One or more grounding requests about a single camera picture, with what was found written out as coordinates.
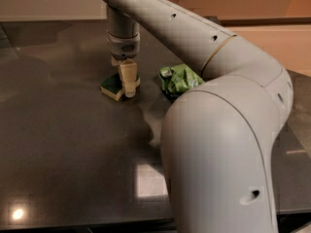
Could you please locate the green and yellow sponge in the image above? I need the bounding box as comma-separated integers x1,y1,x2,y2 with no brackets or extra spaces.
100,74,140,101

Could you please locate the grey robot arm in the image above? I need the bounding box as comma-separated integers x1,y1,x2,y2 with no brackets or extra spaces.
103,0,294,233

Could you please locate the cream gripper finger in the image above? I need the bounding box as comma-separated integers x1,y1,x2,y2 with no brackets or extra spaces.
118,58,140,98

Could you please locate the crumpled green snack bag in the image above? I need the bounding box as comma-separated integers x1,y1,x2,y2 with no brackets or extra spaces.
159,64,204,100

